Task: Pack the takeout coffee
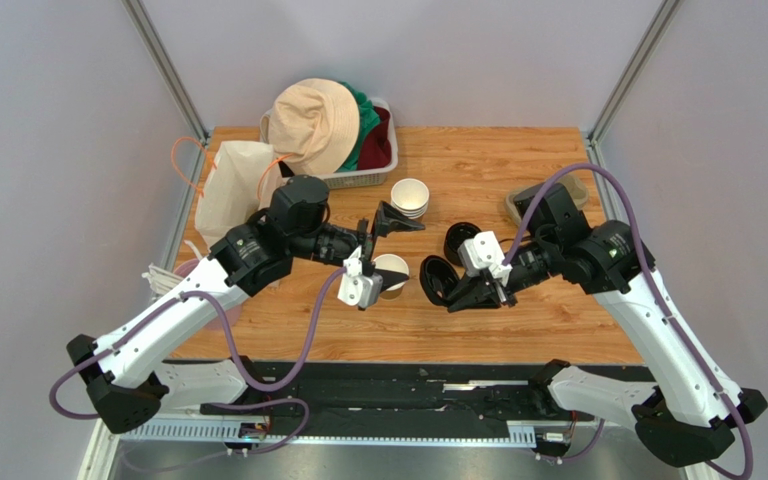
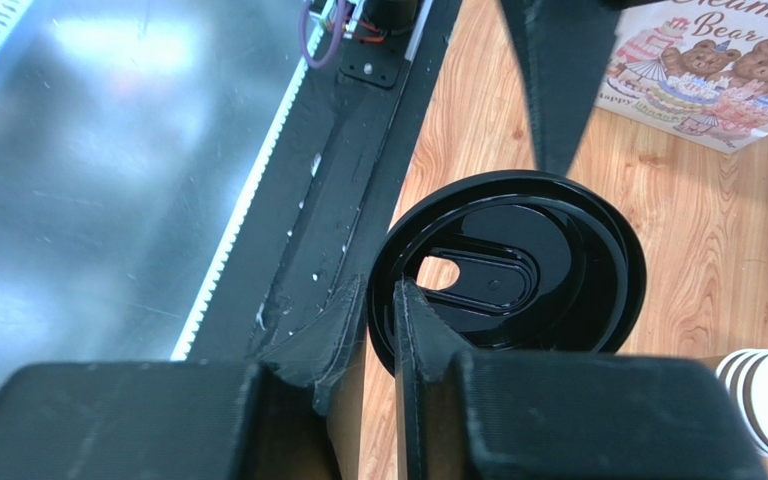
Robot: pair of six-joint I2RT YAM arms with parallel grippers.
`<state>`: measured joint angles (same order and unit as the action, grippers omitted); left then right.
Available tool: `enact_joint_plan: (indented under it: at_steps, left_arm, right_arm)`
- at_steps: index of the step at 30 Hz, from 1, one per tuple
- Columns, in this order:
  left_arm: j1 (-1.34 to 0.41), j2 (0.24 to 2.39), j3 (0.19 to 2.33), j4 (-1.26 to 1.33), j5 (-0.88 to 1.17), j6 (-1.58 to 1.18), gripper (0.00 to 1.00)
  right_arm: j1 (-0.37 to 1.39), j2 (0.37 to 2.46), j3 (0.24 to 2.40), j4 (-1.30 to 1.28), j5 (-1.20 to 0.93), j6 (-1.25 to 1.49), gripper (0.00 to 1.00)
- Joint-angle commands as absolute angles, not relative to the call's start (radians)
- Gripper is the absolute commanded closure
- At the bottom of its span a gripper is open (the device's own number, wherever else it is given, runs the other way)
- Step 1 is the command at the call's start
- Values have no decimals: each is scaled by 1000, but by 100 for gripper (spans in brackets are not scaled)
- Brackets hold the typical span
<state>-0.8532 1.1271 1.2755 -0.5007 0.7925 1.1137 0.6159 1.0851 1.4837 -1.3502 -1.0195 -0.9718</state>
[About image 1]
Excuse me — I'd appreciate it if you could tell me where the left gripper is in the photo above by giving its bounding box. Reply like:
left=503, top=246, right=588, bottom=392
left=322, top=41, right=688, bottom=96
left=289, top=204, right=424, bottom=296

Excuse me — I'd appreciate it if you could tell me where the single brown paper cup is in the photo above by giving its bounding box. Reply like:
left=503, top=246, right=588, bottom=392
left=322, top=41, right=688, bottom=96
left=374, top=254, right=410, bottom=300

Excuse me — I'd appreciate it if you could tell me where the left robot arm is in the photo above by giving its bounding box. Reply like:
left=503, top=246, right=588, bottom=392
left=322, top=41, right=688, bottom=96
left=67, top=175, right=422, bottom=434

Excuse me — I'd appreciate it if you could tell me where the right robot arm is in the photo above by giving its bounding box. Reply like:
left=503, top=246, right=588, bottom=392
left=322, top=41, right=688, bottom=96
left=428, top=185, right=768, bottom=467

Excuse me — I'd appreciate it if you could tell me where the stack of paper cups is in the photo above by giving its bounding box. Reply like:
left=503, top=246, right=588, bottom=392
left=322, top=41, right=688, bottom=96
left=390, top=178, right=430, bottom=219

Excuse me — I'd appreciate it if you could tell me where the stack of black lids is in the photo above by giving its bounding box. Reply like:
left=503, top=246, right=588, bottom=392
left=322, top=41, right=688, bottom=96
left=443, top=222, right=481, bottom=267

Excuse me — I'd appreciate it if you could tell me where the white plastic basket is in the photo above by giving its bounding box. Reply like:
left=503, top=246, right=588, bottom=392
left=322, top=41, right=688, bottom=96
left=280, top=97, right=398, bottom=188

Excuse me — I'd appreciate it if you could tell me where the dark red cloth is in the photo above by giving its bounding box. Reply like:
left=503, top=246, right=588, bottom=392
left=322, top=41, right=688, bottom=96
left=357, top=106, right=392, bottom=170

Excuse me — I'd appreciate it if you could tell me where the green cloth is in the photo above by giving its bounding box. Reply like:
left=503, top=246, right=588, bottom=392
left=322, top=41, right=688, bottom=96
left=337, top=82, right=381, bottom=173

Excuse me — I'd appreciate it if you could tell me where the beige bucket hat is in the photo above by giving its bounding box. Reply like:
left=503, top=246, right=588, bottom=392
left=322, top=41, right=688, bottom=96
left=260, top=78, right=360, bottom=175

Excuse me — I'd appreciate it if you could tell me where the pink plastic cup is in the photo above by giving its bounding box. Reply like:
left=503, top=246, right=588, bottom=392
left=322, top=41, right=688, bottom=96
left=173, top=258, right=242, bottom=331

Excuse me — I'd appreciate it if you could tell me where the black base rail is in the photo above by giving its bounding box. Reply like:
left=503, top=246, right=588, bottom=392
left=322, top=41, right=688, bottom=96
left=137, top=359, right=665, bottom=441

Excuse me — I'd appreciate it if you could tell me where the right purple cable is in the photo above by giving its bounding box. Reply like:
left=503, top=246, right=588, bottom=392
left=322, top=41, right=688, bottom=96
left=502, top=162, right=756, bottom=480

